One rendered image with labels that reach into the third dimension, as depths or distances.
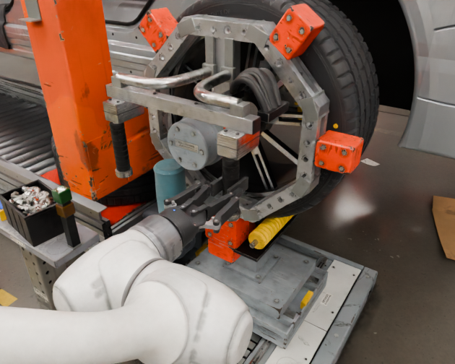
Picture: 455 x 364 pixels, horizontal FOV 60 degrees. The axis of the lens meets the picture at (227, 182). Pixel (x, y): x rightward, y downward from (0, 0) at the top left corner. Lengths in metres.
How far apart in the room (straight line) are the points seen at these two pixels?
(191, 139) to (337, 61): 0.39
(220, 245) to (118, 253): 0.70
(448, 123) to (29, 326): 1.12
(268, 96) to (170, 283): 0.48
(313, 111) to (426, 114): 0.44
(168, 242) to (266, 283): 0.86
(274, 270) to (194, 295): 1.05
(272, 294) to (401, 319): 0.58
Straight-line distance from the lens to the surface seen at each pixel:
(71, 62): 1.26
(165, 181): 1.11
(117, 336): 0.45
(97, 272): 0.60
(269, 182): 1.20
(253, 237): 1.20
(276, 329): 1.43
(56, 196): 1.25
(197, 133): 0.93
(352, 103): 1.00
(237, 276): 1.50
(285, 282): 1.49
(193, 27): 1.05
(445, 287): 2.01
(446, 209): 2.53
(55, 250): 1.37
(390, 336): 1.73
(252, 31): 0.95
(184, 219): 0.70
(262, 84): 0.85
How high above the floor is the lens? 1.27
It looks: 30 degrees down
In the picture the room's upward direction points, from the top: straight up
